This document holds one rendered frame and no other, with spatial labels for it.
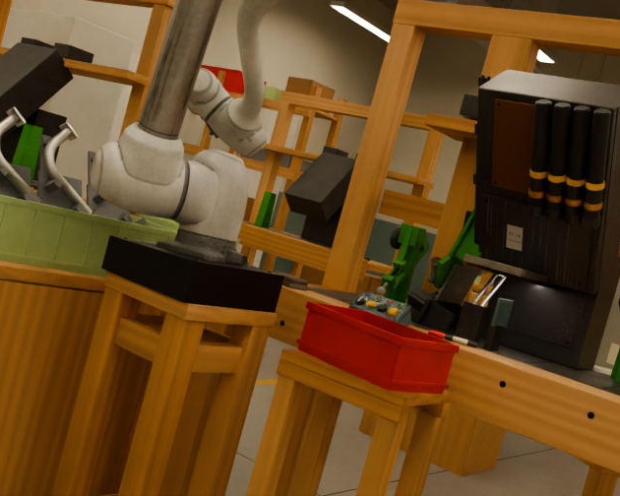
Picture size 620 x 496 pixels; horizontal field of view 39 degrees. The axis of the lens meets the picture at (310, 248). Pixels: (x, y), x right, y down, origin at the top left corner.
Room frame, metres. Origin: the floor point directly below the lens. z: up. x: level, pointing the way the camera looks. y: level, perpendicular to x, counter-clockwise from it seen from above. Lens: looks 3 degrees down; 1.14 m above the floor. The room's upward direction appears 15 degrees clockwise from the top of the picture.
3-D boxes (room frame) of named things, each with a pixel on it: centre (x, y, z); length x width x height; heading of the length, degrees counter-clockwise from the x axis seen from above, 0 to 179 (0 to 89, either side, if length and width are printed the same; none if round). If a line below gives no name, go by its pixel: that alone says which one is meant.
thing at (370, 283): (11.96, -0.58, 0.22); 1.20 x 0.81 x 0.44; 147
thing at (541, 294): (2.54, -0.72, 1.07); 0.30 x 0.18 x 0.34; 56
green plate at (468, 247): (2.47, -0.46, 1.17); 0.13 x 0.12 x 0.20; 56
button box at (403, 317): (2.34, -0.23, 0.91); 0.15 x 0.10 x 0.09; 56
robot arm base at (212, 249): (2.21, 0.25, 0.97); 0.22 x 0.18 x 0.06; 60
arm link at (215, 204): (2.22, 0.28, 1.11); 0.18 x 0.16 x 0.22; 114
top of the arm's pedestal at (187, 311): (2.22, 0.26, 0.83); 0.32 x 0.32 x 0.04; 51
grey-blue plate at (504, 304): (2.30, -0.54, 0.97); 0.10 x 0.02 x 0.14; 146
